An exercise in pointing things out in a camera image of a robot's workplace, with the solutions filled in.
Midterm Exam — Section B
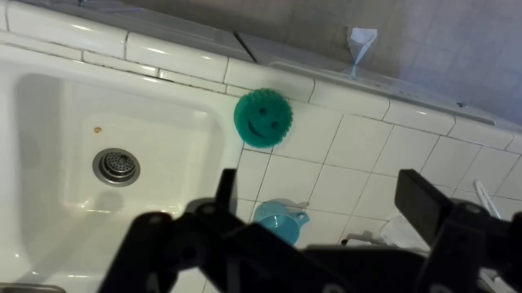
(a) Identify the white ceramic sink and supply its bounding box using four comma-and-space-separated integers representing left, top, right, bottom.
0, 42, 247, 293

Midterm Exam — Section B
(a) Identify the blue plastic cup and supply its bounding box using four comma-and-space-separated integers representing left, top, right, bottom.
252, 198, 312, 247

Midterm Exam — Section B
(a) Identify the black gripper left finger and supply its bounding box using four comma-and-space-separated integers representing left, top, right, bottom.
97, 167, 247, 293

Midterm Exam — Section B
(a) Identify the metal sink drain strainer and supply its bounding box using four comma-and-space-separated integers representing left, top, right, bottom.
92, 146, 143, 187

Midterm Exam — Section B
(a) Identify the green lid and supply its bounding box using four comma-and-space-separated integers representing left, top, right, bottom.
234, 87, 294, 149

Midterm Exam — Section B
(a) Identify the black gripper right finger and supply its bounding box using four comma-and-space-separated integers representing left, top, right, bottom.
394, 167, 522, 293

